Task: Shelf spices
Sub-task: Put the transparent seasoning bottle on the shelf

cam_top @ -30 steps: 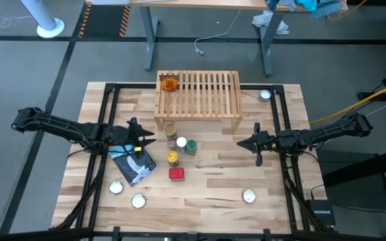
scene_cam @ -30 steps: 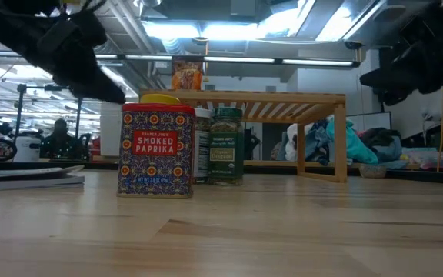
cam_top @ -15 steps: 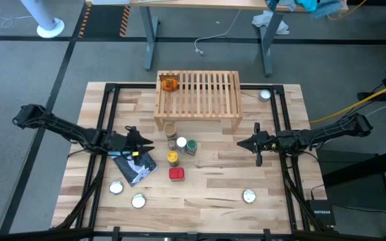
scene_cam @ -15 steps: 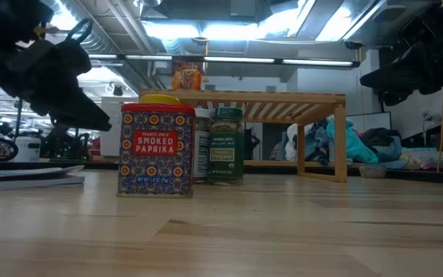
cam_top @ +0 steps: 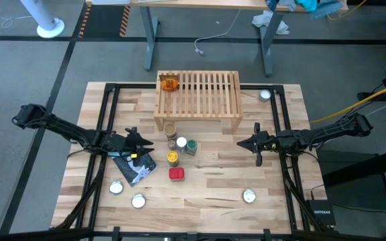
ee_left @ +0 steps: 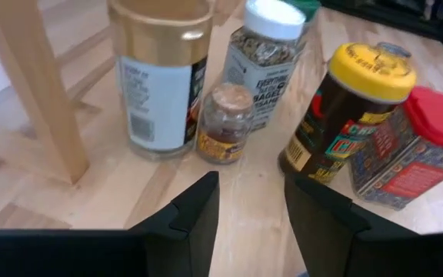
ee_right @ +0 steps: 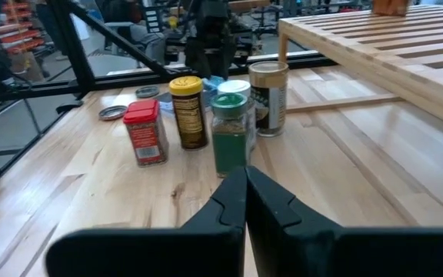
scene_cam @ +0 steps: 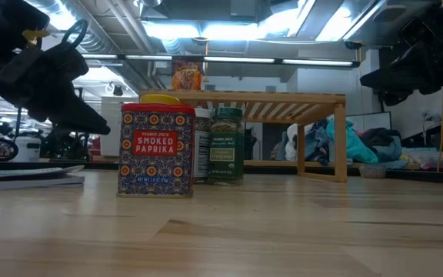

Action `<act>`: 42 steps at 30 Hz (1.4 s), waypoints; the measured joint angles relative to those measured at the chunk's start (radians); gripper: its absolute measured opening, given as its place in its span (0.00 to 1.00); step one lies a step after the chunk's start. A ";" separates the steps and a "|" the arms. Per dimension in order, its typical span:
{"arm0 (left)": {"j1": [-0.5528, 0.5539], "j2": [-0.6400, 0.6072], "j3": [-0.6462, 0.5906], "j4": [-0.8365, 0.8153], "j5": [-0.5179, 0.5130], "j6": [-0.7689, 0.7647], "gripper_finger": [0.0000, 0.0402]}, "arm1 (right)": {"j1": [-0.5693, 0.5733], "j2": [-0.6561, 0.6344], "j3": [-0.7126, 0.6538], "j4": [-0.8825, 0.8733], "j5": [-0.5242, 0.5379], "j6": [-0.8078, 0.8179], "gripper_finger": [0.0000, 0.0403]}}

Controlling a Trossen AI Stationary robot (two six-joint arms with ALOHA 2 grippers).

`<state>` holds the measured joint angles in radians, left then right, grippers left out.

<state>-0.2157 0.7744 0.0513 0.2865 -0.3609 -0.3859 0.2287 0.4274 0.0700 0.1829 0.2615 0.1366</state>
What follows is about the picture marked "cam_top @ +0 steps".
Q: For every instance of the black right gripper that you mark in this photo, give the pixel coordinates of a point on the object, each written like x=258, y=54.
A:
x=268, y=142

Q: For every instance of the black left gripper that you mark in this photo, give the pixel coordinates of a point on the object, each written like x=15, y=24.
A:
x=121, y=143

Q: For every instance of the small short spice jar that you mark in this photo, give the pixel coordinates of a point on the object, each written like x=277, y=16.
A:
x=172, y=145

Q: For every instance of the yellow lid onion spice jar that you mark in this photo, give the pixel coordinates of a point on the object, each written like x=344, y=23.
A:
x=173, y=156

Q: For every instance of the tall jar with tan lid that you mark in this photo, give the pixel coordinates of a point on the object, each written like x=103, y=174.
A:
x=170, y=129

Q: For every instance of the white lid bagel seasoning jar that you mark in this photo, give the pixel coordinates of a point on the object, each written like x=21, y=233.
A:
x=181, y=142

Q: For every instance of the red lid smoked paprika tin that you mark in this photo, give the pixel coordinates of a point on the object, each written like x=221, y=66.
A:
x=177, y=174

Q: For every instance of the green lid spice jar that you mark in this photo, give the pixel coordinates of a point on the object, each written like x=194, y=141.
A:
x=191, y=145

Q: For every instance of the orange taco seasoning packet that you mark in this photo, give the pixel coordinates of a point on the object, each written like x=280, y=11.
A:
x=169, y=83

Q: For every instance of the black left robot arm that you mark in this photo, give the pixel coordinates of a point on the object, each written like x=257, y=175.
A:
x=69, y=130

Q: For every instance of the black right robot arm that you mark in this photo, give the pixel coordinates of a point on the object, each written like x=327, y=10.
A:
x=327, y=134

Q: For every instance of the wooden slatted shelf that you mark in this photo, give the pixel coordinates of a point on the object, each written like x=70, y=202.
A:
x=203, y=103

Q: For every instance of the blue cover book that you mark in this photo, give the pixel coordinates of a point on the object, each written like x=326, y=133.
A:
x=139, y=170

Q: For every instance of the round silver metal lid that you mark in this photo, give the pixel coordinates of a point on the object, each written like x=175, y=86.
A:
x=116, y=187
x=138, y=201
x=249, y=196

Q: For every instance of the small round metal tin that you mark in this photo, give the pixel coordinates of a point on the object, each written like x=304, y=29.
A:
x=264, y=95

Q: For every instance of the black Netgear box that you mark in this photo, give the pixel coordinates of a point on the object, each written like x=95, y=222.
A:
x=322, y=212

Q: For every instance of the white crumpled cloth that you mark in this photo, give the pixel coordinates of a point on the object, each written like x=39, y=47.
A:
x=263, y=18

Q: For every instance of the black mat with hazard stripes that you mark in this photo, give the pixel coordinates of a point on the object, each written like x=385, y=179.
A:
x=104, y=20

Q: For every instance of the white pillar with round base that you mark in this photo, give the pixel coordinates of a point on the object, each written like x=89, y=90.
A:
x=49, y=28

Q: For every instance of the wooden desk with grey legs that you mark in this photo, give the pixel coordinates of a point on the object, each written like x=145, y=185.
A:
x=196, y=3

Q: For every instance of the pile of coloured clothes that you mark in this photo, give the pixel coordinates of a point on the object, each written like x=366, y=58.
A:
x=313, y=5

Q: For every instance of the black aluminium table frame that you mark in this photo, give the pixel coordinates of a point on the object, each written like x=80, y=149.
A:
x=278, y=100

